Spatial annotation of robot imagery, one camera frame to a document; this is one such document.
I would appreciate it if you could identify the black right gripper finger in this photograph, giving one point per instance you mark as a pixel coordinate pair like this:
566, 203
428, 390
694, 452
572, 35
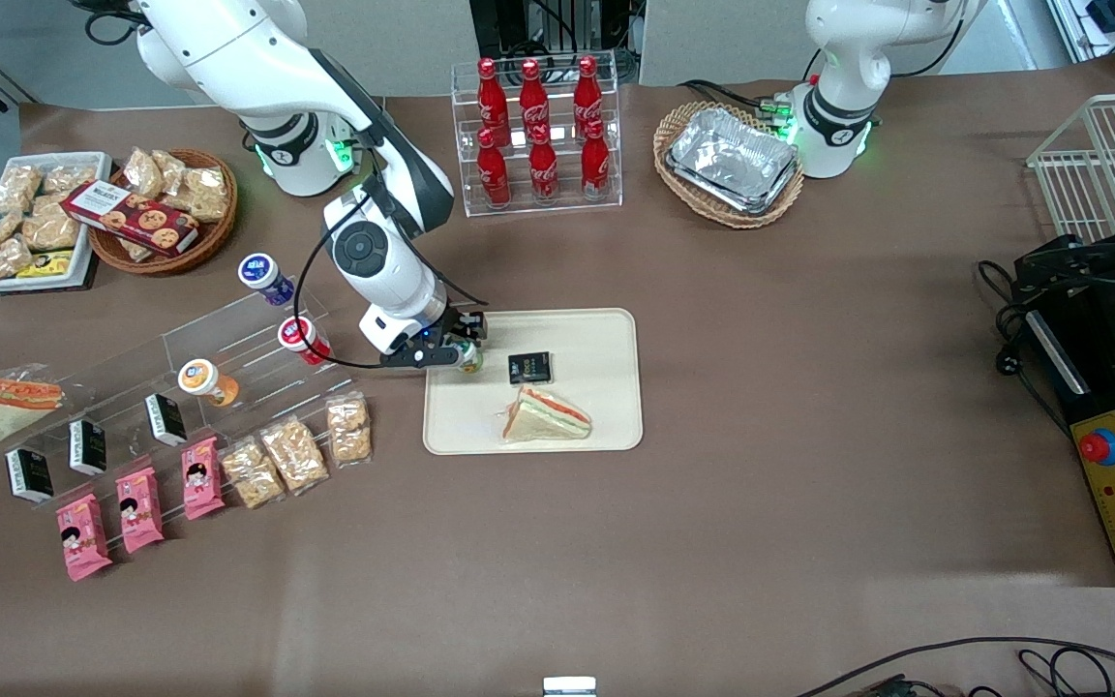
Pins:
427, 354
466, 324

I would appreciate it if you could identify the green gum bottle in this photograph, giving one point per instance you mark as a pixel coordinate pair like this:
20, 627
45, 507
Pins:
469, 360

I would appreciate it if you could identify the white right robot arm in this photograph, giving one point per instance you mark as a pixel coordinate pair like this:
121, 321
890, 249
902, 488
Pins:
228, 48

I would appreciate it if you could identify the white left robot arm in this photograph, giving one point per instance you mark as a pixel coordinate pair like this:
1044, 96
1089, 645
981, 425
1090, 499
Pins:
843, 58

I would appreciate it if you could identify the black gum box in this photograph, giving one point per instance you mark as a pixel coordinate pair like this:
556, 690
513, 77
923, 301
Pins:
165, 419
29, 474
529, 368
87, 446

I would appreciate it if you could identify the red gum bottle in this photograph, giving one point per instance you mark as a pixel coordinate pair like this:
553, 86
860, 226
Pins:
304, 339

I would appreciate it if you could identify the wrapped triangle sandwich on tray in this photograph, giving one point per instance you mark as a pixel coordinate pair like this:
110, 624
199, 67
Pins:
546, 418

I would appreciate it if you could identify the beige plastic tray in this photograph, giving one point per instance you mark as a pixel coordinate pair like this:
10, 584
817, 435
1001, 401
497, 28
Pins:
596, 348

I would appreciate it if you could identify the blue gum bottle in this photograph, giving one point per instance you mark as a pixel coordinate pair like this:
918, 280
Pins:
265, 278

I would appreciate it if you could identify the orange gum bottle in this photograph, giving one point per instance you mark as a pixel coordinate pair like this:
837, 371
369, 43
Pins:
207, 381

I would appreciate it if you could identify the white rectangular snack tray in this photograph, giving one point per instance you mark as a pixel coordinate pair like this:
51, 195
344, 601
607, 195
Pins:
98, 165

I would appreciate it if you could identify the black tray sealing machine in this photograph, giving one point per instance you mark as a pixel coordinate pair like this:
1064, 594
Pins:
1099, 387

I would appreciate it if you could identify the clear acrylic bottle rack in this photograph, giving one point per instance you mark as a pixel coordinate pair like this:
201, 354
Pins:
567, 206

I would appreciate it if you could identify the red cola bottle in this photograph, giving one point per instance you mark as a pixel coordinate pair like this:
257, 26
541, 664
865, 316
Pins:
594, 160
532, 92
487, 92
543, 165
493, 169
587, 89

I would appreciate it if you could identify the clear acrylic stepped display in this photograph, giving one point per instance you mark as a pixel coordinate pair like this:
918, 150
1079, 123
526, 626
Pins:
228, 329

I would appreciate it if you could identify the dark wicker snack basket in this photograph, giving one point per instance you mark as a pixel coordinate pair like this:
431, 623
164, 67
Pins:
199, 255

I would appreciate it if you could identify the pink snack packet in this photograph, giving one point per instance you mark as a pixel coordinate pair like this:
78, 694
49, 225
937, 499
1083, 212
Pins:
83, 536
139, 509
201, 477

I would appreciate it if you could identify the wicker basket with foil containers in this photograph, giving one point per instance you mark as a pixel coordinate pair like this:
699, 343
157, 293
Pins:
676, 126

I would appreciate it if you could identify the red cookie box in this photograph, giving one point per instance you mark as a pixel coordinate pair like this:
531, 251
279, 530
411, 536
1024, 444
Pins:
132, 218

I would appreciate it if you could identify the black equipment cabinet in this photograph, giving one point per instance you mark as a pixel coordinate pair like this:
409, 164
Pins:
519, 24

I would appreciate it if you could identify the stacked foil containers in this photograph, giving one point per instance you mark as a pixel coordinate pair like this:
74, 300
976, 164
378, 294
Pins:
732, 160

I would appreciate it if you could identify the yellow snack packet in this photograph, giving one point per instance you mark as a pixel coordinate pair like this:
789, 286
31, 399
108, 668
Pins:
46, 264

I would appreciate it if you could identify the small white silver device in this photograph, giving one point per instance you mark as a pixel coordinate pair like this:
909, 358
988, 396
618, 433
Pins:
569, 687

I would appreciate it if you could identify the plastic wrapped triangle sandwich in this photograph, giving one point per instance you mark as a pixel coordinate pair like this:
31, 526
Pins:
6, 409

